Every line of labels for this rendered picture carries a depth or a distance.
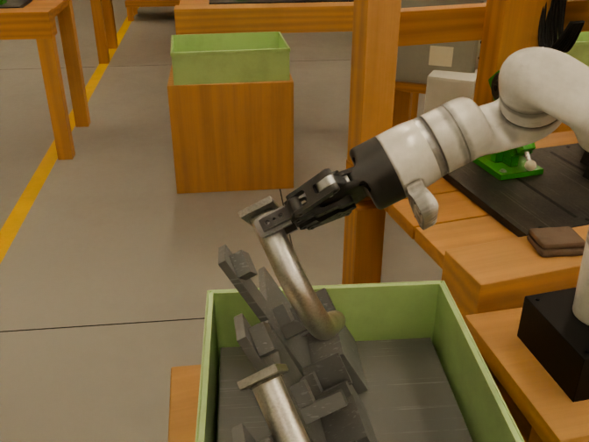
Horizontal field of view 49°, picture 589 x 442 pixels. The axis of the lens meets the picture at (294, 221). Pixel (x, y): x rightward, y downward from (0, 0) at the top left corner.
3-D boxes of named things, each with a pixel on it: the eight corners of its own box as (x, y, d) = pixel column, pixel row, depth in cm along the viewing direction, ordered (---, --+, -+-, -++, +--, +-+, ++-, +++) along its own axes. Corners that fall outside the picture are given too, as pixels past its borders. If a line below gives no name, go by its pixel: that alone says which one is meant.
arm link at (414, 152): (422, 218, 65) (479, 190, 65) (372, 124, 68) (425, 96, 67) (422, 233, 74) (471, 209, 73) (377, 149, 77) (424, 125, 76)
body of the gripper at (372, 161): (382, 146, 76) (310, 182, 77) (378, 123, 68) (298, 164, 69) (412, 202, 74) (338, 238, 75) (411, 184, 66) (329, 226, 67)
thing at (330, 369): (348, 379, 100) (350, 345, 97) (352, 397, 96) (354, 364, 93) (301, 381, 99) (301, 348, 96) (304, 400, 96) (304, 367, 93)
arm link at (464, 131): (424, 146, 77) (414, 103, 70) (543, 86, 76) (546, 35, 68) (452, 192, 74) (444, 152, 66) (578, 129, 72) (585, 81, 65)
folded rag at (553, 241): (570, 237, 140) (573, 224, 139) (588, 256, 133) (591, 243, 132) (525, 238, 140) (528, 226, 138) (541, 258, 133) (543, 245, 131)
